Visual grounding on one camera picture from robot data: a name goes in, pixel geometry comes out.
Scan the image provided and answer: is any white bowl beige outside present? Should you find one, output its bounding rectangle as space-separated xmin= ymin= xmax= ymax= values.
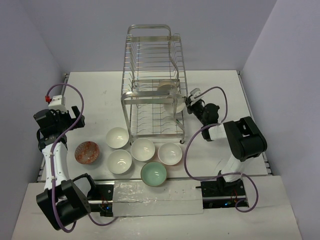
xmin=157 ymin=79 xmax=178 ymax=92

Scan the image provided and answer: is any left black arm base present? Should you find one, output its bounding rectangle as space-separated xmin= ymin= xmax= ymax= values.
xmin=87 ymin=181 xmax=114 ymax=217

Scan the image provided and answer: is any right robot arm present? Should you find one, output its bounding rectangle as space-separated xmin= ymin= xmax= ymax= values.
xmin=183 ymin=97 xmax=268 ymax=196

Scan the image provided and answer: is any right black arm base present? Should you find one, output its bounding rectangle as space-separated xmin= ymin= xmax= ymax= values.
xmin=195 ymin=177 xmax=249 ymax=209

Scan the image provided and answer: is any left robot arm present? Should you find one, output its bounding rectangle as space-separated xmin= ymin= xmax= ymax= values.
xmin=33 ymin=106 xmax=98 ymax=233

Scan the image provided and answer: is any steel two-tier dish rack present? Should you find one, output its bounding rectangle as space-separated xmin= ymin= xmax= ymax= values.
xmin=120 ymin=24 xmax=188 ymax=144

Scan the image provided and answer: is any red patterned bowl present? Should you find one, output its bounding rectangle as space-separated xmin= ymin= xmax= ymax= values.
xmin=74 ymin=141 xmax=100 ymax=165

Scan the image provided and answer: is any white bowl pink rim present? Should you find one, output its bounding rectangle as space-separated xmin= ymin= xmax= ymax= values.
xmin=157 ymin=142 xmax=183 ymax=166

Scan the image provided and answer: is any pale green bowl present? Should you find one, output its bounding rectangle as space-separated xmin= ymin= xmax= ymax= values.
xmin=140 ymin=162 xmax=167 ymax=187

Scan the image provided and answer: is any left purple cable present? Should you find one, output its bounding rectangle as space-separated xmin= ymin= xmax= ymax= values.
xmin=44 ymin=83 xmax=118 ymax=233

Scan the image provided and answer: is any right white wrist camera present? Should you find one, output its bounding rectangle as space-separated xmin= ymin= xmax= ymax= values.
xmin=188 ymin=88 xmax=201 ymax=102

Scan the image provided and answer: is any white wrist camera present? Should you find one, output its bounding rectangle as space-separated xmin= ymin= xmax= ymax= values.
xmin=45 ymin=95 xmax=67 ymax=113
xmin=188 ymin=88 xmax=201 ymax=102

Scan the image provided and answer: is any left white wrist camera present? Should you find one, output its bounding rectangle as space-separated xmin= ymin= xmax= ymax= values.
xmin=45 ymin=95 xmax=67 ymax=113

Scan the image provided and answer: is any aluminium table edge rail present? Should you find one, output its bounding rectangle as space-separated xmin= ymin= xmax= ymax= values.
xmin=36 ymin=85 xmax=66 ymax=183

